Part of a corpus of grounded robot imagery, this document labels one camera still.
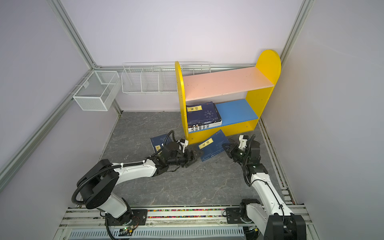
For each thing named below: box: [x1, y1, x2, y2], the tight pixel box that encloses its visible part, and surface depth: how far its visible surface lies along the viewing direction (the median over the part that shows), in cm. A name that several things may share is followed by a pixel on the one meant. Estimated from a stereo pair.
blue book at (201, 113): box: [186, 101, 222, 127], surface depth 90 cm
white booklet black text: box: [188, 121, 223, 133], surface depth 92 cm
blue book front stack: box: [187, 116, 222, 128], surface depth 88 cm
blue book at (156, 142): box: [150, 133, 171, 154], surface depth 104 cm
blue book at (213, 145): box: [198, 129, 230, 162], surface depth 87 cm
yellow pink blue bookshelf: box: [175, 49, 282, 145], surface depth 88 cm
